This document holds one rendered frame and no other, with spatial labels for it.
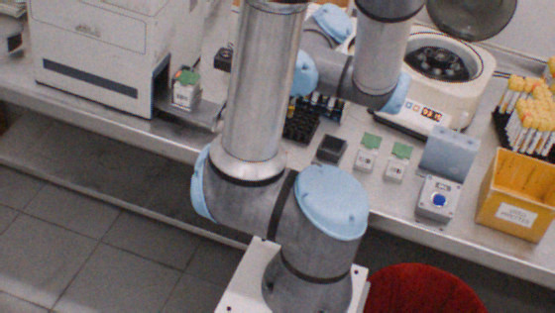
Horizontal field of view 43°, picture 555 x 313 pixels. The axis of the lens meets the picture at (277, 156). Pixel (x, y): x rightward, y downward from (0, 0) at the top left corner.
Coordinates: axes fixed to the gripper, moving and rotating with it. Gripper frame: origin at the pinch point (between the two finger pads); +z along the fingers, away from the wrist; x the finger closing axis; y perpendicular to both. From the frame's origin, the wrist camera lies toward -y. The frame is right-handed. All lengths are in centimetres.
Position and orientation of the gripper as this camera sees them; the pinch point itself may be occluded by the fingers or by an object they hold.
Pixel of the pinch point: (222, 113)
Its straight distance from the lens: 145.7
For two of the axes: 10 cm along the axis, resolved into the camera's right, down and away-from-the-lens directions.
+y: 7.4, 6.4, 2.1
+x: 3.2, -6.0, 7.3
